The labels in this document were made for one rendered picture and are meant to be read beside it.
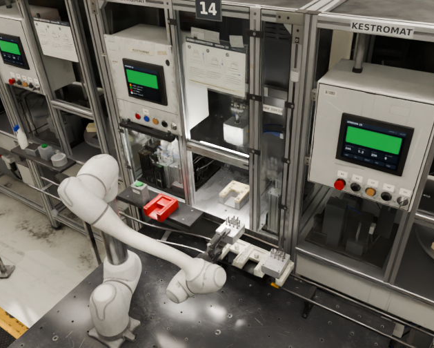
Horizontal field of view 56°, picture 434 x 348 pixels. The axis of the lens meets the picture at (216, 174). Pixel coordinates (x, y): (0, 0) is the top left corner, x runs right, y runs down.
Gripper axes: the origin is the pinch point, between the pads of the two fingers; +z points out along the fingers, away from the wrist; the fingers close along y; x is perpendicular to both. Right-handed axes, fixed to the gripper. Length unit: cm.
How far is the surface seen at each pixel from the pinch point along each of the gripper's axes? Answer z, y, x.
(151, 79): 18, 63, 50
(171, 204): 12.5, -6.2, 43.0
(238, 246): 9.7, -13.7, -1.6
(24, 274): -24, -103, 171
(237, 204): 32.1, -7.8, 11.8
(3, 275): -34, -101, 183
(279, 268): 3.5, -9.9, -27.6
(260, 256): 11.1, -16.1, -13.7
